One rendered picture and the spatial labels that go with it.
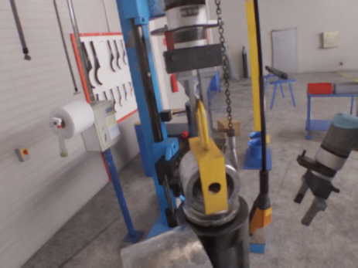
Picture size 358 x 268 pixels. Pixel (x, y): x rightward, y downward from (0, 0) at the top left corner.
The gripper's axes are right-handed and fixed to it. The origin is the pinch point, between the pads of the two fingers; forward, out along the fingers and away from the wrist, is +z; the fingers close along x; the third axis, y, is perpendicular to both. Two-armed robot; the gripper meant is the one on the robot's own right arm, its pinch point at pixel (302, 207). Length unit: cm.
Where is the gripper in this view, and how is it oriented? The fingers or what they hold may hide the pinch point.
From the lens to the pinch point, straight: 89.8
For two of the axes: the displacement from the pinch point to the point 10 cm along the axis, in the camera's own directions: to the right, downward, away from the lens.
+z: -2.7, 9.0, 3.3
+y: 9.3, 3.4, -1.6
